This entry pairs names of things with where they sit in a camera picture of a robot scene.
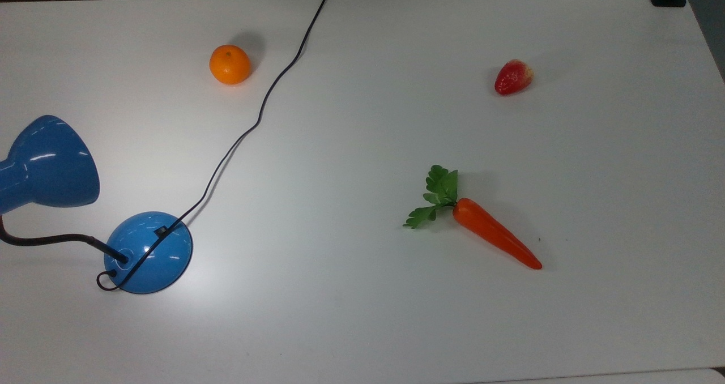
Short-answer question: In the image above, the blue gooseneck desk lamp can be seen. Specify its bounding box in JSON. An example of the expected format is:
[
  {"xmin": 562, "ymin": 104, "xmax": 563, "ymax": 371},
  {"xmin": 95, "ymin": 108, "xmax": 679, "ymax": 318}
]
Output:
[{"xmin": 0, "ymin": 115, "xmax": 194, "ymax": 295}]

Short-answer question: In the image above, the orange toy carrot with leaves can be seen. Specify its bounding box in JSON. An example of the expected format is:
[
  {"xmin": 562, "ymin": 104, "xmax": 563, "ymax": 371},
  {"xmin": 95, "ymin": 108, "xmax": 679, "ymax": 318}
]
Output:
[{"xmin": 403, "ymin": 165, "xmax": 543, "ymax": 271}]

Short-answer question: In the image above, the orange mandarin fruit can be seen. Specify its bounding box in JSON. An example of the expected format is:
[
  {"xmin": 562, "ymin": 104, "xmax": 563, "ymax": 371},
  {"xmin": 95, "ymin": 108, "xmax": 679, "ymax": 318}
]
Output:
[{"xmin": 209, "ymin": 44, "xmax": 252, "ymax": 86}]

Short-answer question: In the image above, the red toy strawberry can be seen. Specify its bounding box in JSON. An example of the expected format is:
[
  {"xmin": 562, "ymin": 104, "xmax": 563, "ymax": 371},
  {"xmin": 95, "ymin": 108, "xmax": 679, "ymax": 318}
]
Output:
[{"xmin": 494, "ymin": 59, "xmax": 535, "ymax": 96}]

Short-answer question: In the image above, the black lamp power cable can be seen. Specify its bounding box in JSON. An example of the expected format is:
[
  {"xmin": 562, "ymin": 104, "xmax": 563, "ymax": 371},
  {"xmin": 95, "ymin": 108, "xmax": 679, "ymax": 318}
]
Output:
[{"xmin": 96, "ymin": 0, "xmax": 331, "ymax": 292}]

